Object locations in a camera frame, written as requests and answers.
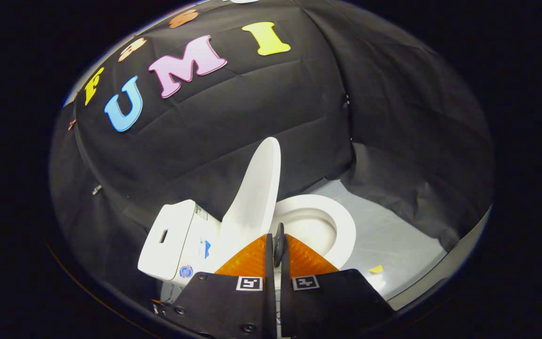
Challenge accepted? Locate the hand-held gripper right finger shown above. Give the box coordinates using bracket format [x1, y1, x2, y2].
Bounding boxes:
[280, 234, 397, 339]

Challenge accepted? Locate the black lid lifter knob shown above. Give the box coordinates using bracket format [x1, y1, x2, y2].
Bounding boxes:
[273, 223, 287, 269]

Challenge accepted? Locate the white toilet lid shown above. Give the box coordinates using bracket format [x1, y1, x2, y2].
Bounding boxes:
[215, 137, 282, 274]

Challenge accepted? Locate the white toilet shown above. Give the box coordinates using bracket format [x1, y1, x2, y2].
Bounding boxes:
[137, 194, 357, 302]

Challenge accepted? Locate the black backdrop cloth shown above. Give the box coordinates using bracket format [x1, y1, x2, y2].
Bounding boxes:
[49, 0, 495, 302]

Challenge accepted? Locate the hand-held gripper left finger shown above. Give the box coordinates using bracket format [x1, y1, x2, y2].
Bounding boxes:
[159, 233, 278, 339]

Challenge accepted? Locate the white toilet seat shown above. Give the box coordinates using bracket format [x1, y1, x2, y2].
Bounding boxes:
[271, 194, 357, 270]

